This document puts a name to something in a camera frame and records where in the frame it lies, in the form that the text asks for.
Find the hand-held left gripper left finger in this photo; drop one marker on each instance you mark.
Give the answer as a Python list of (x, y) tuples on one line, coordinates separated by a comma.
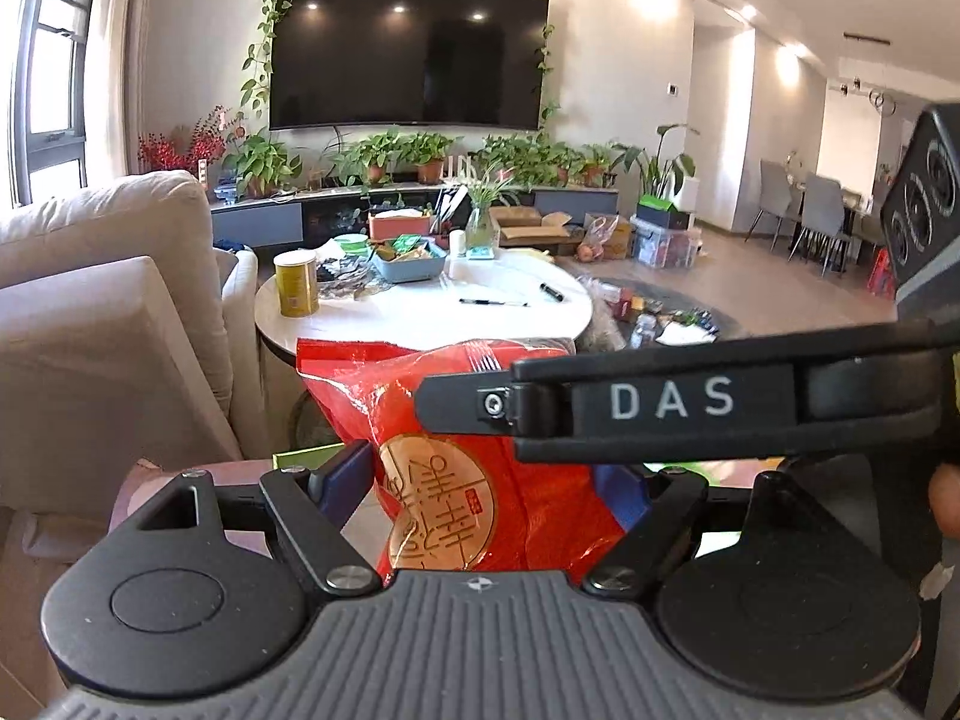
[(346, 476)]

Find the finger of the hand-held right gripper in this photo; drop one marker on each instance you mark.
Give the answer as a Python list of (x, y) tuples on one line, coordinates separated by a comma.
[(675, 397)]

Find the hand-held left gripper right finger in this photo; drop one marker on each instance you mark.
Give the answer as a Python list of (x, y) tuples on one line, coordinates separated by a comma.
[(624, 496)]

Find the green cardboard box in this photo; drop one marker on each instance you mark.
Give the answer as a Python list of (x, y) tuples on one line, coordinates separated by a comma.
[(300, 456)]

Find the large red snack bag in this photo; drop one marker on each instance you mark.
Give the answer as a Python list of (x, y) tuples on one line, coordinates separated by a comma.
[(480, 510)]

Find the person's right hand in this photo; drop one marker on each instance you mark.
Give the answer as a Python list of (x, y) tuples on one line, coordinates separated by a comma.
[(946, 499)]

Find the clear plastic bottle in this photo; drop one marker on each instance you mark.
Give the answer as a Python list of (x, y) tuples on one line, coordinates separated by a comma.
[(643, 331)]

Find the red box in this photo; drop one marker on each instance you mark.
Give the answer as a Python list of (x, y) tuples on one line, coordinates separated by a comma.
[(882, 274)]

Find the grey dining chair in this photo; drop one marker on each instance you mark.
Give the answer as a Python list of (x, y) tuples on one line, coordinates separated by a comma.
[(772, 199), (821, 217)]

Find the pink dotted tablecloth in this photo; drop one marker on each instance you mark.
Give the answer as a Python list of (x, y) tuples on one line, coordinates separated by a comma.
[(240, 469)]

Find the pendant lamp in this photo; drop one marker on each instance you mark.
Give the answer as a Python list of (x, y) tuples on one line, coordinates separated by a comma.
[(870, 86)]

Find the clear storage bin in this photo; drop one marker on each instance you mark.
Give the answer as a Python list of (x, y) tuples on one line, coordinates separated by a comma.
[(667, 247)]

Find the black marker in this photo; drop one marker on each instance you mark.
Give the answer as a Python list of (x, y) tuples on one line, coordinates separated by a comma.
[(552, 292)]

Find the green and black box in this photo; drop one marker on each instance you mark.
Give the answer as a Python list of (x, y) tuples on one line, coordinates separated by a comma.
[(664, 211)]

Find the round white coffee table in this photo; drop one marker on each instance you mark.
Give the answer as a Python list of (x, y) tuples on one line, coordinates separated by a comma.
[(450, 319)]

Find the yellow can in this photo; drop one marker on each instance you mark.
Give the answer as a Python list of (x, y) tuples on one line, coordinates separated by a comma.
[(297, 285)]

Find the pile of dark wrappers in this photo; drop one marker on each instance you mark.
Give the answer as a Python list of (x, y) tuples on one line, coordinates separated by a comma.
[(346, 277)]

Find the blue basket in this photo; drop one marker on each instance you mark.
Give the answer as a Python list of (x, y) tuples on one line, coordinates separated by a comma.
[(409, 266)]

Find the open cardboard box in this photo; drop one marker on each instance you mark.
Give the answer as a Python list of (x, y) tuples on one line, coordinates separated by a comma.
[(529, 229)]

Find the green lidded bowl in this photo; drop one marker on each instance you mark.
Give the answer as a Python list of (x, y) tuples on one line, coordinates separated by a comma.
[(350, 244)]

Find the large leaf floor plant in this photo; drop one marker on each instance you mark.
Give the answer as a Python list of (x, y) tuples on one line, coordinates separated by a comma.
[(660, 165)]

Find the potted green plant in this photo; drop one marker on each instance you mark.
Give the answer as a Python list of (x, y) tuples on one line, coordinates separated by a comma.
[(262, 161), (429, 157), (517, 154), (589, 165), (371, 154)]

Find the pink box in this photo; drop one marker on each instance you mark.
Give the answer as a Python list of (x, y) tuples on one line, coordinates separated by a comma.
[(397, 226)]

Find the white cup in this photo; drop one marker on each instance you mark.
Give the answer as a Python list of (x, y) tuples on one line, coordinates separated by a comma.
[(457, 241)]

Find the glass vase with plant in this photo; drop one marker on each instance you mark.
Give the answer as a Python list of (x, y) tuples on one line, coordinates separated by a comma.
[(484, 221)]

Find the beige sofa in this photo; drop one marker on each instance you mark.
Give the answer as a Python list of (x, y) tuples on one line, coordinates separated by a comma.
[(105, 315)]

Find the red berry branches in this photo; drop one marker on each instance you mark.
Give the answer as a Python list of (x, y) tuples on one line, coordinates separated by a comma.
[(180, 146)]

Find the window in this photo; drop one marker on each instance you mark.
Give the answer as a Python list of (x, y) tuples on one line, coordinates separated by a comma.
[(52, 90)]

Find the wall television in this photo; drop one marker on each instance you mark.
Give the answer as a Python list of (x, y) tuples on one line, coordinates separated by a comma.
[(409, 52)]

